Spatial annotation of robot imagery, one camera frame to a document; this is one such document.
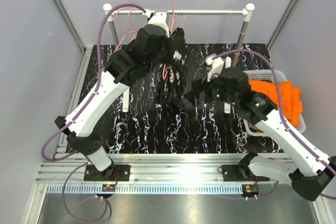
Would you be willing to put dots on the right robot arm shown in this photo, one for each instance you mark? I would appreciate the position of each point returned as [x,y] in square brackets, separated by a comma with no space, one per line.
[313,170]

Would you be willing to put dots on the orange trousers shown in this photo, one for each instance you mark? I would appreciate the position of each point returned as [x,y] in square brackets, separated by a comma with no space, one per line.
[290,95]

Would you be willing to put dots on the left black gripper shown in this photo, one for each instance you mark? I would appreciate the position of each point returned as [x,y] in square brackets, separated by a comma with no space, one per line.
[169,57]

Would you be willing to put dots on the black and white trousers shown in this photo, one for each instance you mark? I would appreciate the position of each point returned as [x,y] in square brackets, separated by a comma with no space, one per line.
[171,85]

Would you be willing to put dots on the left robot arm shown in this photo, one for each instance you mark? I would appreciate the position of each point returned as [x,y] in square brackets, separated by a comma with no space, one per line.
[150,47]

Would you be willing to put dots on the white and silver clothes rack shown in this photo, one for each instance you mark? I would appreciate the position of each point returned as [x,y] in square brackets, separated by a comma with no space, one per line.
[245,12]

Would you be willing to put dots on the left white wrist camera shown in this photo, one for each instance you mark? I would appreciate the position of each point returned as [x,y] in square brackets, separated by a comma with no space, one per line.
[159,19]

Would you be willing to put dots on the aluminium mounting rail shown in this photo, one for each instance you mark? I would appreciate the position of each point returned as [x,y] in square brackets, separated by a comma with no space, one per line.
[150,174]

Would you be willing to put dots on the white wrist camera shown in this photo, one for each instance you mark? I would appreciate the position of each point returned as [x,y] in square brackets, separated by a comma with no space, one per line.
[214,65]
[159,19]

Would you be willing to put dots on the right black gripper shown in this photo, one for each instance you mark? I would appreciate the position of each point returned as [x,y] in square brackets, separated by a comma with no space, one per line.
[202,85]

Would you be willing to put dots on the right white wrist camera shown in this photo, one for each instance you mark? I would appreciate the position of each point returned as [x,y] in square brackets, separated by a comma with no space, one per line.
[214,65]

